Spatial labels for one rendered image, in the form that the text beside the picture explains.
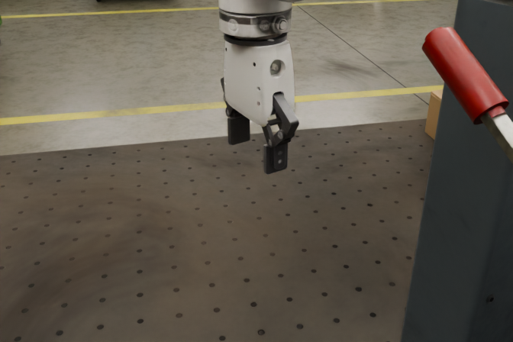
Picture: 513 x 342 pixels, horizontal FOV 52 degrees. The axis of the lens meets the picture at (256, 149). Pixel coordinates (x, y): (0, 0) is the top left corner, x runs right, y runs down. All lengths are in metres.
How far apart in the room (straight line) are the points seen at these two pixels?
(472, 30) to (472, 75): 0.10
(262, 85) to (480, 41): 0.28
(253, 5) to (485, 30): 0.28
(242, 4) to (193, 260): 0.40
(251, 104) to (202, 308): 0.29
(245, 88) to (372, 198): 0.43
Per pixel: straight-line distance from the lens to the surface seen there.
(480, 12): 0.38
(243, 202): 0.94
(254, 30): 0.59
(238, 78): 0.64
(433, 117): 1.23
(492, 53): 0.38
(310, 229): 0.88
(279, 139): 0.61
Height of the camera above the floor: 1.21
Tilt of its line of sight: 27 degrees down
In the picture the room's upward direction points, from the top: straight up
